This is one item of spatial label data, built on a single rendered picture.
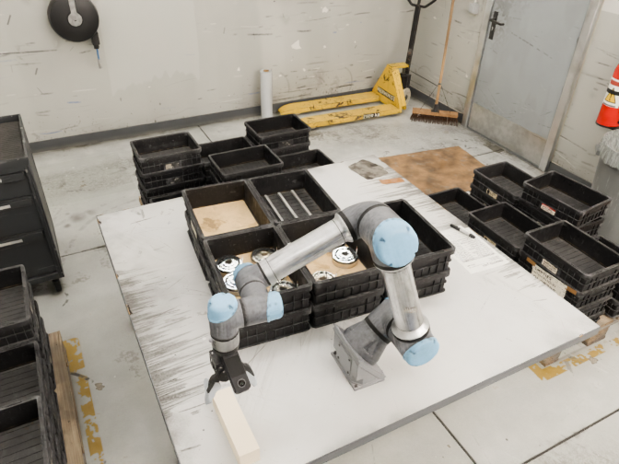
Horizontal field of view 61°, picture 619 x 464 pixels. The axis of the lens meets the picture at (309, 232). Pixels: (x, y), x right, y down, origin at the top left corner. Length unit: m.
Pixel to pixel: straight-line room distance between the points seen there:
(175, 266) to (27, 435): 0.81
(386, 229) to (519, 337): 0.94
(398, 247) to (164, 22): 3.93
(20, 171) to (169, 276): 1.09
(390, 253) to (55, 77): 4.00
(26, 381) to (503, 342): 1.88
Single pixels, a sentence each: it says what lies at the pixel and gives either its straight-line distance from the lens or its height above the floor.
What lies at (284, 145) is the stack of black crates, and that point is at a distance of 3.75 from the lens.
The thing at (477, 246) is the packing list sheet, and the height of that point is 0.70.
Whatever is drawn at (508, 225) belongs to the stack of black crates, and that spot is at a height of 0.38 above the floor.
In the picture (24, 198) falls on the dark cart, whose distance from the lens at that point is 3.09.
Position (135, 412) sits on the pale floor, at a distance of 2.72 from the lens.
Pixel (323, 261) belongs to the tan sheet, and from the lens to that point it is 2.10.
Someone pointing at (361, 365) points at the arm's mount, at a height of 0.82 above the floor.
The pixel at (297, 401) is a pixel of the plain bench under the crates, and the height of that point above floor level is 0.70.
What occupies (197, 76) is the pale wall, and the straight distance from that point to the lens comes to 5.21.
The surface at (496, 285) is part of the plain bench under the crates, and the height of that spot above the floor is 0.70.
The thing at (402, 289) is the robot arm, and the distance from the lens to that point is 1.50.
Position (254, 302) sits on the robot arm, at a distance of 1.37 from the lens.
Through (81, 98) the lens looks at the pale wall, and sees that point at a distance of 5.06.
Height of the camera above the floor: 2.13
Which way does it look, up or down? 35 degrees down
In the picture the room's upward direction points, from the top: 2 degrees clockwise
